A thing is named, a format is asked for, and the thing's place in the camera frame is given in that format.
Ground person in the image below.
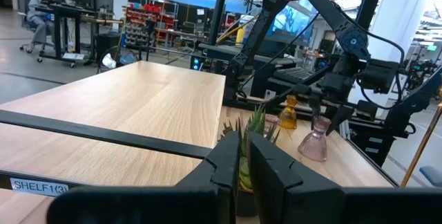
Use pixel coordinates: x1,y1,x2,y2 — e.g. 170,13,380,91
26,0,56,54

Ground black waste bin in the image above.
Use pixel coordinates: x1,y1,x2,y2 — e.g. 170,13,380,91
95,32,122,62

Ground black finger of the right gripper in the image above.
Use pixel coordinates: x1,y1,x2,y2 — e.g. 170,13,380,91
308,94,323,130
326,105,356,137

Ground white shelf label sticker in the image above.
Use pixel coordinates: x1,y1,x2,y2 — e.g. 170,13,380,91
9,177,70,198

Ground succulent plants in black pot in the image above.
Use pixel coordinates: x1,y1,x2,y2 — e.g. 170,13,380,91
220,104,281,218

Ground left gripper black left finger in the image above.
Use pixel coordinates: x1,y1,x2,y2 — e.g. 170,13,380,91
46,131,240,224

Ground large blue display screen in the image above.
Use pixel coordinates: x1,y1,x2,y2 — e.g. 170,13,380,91
265,1,324,45

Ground office chair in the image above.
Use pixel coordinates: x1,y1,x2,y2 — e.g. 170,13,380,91
17,9,56,56

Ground red parts bin rack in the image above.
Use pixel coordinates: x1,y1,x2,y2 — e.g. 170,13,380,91
123,6,156,48

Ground black office desk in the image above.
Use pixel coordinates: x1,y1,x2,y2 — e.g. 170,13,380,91
34,3,101,68

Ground large gold candlestick wide base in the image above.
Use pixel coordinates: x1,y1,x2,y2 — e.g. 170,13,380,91
400,85,442,189

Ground wooden shelf with black frame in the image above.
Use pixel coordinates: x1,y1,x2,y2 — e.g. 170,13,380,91
0,60,227,224

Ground amber glass candle holder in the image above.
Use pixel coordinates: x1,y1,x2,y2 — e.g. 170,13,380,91
278,94,299,130

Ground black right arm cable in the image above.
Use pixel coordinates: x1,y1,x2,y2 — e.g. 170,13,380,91
355,30,407,111

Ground pink glass candle holder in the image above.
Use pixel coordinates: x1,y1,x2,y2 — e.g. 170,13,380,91
264,113,281,137
297,115,332,163

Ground computer with blue lights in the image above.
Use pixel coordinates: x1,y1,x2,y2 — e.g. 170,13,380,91
189,55,205,72

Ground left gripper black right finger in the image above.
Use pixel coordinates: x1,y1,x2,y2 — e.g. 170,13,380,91
247,132,442,224

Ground blue stool seat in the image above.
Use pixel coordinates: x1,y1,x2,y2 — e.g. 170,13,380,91
419,165,442,188

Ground wire basket with bags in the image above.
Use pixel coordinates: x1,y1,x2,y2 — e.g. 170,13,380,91
97,46,141,75

